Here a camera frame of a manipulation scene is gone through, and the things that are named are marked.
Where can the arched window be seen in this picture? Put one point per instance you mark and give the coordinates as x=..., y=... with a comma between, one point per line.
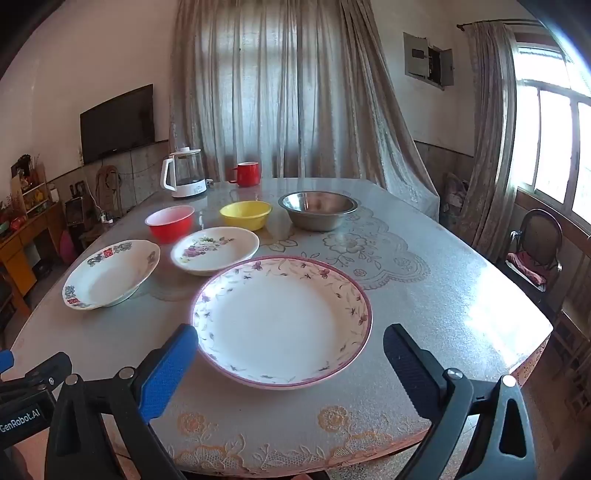
x=554, y=138

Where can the white glass electric kettle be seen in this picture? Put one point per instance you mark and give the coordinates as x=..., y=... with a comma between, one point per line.
x=183, y=177

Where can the cluttered shelf items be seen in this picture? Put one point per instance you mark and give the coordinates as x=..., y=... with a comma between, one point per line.
x=28, y=187

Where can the small black appliance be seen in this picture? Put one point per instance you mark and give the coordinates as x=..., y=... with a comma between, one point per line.
x=75, y=211

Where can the stainless steel bowl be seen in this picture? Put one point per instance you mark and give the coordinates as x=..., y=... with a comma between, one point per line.
x=316, y=210

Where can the black flat television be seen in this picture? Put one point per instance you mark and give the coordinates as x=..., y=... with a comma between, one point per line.
x=117, y=122

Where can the yellow plastic bowl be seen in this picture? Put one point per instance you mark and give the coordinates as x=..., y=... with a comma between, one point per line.
x=244, y=213

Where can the wide beige curtain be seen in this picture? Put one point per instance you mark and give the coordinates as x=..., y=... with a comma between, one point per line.
x=286, y=92

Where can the narrow beige curtain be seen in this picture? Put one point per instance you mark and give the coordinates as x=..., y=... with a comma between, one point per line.
x=491, y=138

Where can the white power strip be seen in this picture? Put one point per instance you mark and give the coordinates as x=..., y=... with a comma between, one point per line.
x=106, y=218

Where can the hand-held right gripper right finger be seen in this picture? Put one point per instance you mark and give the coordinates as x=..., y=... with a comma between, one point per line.
x=406, y=360

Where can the yellow wooden cabinet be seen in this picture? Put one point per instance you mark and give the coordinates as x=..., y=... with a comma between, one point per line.
x=23, y=244

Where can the pink plastic basin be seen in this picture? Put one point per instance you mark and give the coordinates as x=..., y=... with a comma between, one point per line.
x=68, y=248

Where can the light wooden chair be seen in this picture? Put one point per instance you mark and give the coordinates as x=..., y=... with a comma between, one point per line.
x=110, y=184

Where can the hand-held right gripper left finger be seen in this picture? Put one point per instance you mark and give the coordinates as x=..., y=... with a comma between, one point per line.
x=166, y=371

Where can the red chair cushion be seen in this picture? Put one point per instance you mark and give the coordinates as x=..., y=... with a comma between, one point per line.
x=528, y=270

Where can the white plate with red characters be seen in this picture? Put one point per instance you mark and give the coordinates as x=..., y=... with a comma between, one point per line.
x=108, y=277

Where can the rose-pattern white plate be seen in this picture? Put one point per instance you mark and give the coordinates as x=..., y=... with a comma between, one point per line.
x=214, y=251

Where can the grey wall electrical box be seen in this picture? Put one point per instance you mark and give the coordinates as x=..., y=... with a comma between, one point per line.
x=422, y=57

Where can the red plastic bowl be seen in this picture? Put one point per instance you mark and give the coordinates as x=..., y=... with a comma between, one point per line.
x=170, y=226

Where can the bundle of cloth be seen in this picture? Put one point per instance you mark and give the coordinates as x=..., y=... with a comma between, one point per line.
x=456, y=194

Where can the red mug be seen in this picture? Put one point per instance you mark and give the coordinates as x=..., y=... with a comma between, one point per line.
x=247, y=174

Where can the large pink-rimmed plate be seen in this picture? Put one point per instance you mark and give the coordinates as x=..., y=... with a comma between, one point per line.
x=277, y=323

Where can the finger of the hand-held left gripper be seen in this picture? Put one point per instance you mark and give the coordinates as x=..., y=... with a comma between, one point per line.
x=44, y=374
x=4, y=361

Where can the dark round-back chair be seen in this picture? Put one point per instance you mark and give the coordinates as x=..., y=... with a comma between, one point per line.
x=540, y=235

